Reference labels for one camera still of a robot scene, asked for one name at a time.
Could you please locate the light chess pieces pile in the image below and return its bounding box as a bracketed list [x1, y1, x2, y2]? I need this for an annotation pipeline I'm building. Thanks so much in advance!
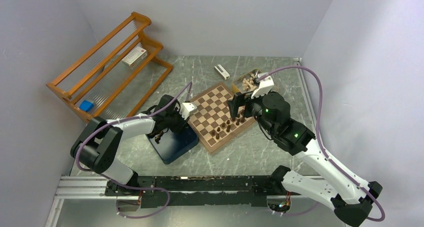
[241, 73, 259, 92]

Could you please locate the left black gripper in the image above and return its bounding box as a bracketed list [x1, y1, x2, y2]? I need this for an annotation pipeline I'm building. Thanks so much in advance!
[164, 106, 190, 134]

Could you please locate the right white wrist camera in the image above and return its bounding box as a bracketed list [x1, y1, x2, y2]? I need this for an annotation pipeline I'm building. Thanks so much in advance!
[250, 75, 274, 99]

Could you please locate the wooden chess board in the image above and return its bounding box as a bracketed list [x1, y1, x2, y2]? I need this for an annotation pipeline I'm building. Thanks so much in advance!
[188, 81, 256, 154]

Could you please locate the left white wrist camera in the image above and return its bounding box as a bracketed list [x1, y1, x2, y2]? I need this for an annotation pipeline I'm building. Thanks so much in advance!
[179, 102, 197, 120]

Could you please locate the aluminium frame rail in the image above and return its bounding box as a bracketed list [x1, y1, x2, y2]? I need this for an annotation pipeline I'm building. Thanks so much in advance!
[57, 55, 343, 227]

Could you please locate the blue metal tin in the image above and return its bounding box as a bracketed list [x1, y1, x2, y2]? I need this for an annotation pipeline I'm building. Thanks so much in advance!
[146, 125, 199, 165]

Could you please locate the dark chess pieces pile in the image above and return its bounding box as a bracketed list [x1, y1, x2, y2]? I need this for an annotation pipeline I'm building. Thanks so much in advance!
[154, 131, 164, 144]

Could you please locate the white power bank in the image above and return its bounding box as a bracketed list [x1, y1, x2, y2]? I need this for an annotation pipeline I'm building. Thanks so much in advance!
[214, 64, 230, 81]

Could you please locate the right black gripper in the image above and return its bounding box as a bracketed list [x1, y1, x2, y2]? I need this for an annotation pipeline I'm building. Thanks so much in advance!
[226, 87, 275, 135]

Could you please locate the white cardboard box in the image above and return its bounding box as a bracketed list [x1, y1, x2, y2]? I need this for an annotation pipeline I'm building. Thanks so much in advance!
[121, 46, 148, 69]

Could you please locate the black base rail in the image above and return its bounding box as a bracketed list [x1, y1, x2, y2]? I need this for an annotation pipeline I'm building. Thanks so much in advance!
[104, 175, 288, 209]

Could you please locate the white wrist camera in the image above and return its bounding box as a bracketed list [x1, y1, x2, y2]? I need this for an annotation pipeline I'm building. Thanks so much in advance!
[250, 75, 274, 99]
[179, 102, 197, 120]

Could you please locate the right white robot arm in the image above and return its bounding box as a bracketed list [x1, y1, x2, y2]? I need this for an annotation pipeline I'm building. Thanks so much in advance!
[227, 91, 383, 227]

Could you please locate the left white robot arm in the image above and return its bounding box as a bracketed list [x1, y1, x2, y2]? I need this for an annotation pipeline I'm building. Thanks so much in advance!
[70, 94, 197, 195]

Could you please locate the orange wooden rack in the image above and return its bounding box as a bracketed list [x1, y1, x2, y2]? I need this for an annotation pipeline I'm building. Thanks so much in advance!
[46, 12, 173, 122]

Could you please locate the blue plastic case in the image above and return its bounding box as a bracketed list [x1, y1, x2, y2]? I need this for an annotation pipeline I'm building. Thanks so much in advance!
[79, 100, 95, 113]

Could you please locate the gold metal tin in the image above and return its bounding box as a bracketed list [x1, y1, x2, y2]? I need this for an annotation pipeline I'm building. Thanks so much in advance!
[232, 69, 278, 99]

